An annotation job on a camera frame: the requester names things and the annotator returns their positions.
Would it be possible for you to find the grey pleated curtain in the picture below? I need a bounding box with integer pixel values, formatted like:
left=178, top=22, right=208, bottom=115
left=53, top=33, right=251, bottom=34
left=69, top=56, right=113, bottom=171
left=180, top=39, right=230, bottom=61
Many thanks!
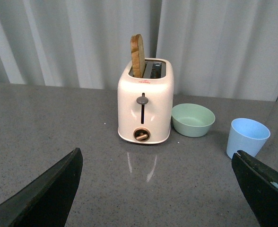
left=0, top=0, right=278, bottom=101

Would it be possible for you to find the light blue plastic cup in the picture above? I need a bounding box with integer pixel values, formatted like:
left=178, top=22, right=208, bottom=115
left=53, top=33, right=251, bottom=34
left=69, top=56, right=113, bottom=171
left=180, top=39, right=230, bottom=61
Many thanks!
left=226, top=118, right=270, bottom=158

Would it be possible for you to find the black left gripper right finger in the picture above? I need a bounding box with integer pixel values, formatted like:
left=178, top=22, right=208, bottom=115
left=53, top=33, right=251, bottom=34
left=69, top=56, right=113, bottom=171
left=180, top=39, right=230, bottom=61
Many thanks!
left=232, top=150, right=278, bottom=227

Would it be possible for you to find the cream two-slot toaster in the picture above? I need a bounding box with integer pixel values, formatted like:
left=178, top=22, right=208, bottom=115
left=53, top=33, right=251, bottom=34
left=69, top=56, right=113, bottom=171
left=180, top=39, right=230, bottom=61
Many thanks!
left=117, top=58, right=174, bottom=144

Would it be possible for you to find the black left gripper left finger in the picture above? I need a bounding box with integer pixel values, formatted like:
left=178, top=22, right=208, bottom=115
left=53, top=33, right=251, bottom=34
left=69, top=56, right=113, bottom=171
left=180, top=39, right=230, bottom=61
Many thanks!
left=0, top=148, right=83, bottom=227

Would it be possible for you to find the green plastic bowl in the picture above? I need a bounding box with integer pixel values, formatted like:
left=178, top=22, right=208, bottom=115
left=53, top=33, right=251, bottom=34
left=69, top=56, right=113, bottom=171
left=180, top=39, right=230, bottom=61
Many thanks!
left=172, top=103, right=216, bottom=138

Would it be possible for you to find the brown bread slice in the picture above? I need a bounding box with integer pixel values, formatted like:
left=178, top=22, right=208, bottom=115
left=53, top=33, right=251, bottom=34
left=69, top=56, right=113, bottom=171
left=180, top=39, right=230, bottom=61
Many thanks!
left=130, top=34, right=145, bottom=78

